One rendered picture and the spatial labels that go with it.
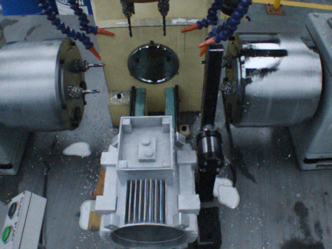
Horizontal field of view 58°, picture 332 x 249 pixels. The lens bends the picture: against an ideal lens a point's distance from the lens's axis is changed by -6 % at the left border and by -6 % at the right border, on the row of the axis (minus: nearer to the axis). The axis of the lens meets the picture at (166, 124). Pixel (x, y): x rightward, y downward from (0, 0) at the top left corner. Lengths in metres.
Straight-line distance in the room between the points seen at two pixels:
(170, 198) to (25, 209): 0.28
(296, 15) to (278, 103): 2.53
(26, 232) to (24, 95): 0.32
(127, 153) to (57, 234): 0.39
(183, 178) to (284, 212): 0.39
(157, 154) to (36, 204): 0.26
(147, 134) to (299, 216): 0.51
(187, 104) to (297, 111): 0.40
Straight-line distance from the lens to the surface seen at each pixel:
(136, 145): 0.62
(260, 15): 3.15
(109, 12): 0.99
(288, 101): 0.78
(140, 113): 0.93
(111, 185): 0.64
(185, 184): 0.63
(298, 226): 0.94
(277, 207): 0.94
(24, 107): 0.81
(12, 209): 0.67
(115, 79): 0.98
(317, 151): 0.96
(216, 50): 0.61
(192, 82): 0.99
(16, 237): 0.63
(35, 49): 0.83
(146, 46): 0.88
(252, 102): 0.75
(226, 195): 0.92
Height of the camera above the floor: 1.62
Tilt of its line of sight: 51 degrees down
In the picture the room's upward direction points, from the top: 3 degrees counter-clockwise
